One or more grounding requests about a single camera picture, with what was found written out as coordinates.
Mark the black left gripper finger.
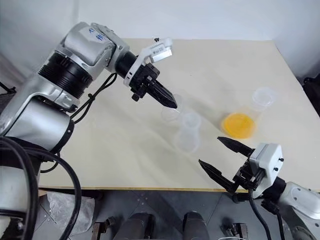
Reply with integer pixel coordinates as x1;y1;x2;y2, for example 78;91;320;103
152;79;179;109
147;83;174;109

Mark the black equipment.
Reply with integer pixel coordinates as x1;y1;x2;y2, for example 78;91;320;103
301;75;320;102

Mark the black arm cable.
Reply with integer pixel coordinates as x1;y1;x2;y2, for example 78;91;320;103
247;187;286;240
70;72;119;124

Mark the thick black cable loop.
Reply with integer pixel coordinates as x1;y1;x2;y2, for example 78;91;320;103
0;136;83;240

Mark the small clear plastic bottle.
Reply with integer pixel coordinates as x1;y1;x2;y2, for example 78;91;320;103
175;112;203;154

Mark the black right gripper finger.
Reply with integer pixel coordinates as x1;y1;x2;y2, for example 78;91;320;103
197;158;238;194
216;136;256;159

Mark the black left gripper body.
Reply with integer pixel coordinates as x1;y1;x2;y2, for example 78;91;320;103
129;63;161;102

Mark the dark rounded shape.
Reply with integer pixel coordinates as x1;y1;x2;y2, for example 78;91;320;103
183;211;210;240
123;212;156;240

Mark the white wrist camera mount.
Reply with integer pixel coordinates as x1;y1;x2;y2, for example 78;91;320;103
249;142;284;188
123;36;174;88

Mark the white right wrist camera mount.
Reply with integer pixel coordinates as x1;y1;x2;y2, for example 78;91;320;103
249;142;284;188

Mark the crumpled clear plastic bag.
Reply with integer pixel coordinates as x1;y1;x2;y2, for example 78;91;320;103
46;191;93;236

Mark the rusty metal bracket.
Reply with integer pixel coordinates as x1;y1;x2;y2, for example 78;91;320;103
91;216;126;240
220;219;249;240

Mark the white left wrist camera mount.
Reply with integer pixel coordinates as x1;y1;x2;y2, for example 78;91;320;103
123;36;174;88

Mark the black stand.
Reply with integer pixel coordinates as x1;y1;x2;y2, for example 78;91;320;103
0;80;17;95

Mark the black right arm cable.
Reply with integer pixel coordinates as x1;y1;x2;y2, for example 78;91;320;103
247;187;286;240

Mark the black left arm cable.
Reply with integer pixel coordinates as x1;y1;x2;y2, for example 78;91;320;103
70;72;119;124

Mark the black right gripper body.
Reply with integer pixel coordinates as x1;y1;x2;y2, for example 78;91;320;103
232;157;264;193

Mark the clear plastic funnel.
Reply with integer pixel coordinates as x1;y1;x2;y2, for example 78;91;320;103
161;94;185;124

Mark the beaker of orange liquid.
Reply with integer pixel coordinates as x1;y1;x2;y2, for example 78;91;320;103
220;86;277;140

